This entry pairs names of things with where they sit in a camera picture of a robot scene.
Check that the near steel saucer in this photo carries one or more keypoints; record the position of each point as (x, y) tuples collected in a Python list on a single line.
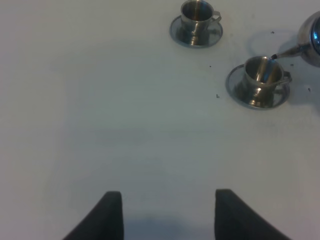
[(254, 97)]

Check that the far stainless steel teacup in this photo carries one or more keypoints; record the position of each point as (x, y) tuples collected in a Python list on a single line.
[(197, 15)]

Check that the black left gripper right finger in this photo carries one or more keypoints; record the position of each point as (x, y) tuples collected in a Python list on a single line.
[(235, 220)]

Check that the stainless steel teacup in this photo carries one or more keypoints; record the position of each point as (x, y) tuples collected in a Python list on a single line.
[(197, 15), (263, 74)]

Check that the near stainless steel teacup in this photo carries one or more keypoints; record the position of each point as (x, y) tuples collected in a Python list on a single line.
[(263, 74)]

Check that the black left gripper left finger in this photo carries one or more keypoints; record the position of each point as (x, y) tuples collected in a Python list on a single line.
[(104, 222)]

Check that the stainless steel teapot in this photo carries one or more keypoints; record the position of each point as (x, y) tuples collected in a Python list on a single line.
[(308, 42)]

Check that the steel saucer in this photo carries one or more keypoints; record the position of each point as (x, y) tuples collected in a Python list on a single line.
[(205, 40), (254, 97)]

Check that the far steel saucer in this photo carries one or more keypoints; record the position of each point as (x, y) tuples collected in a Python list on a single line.
[(205, 40)]

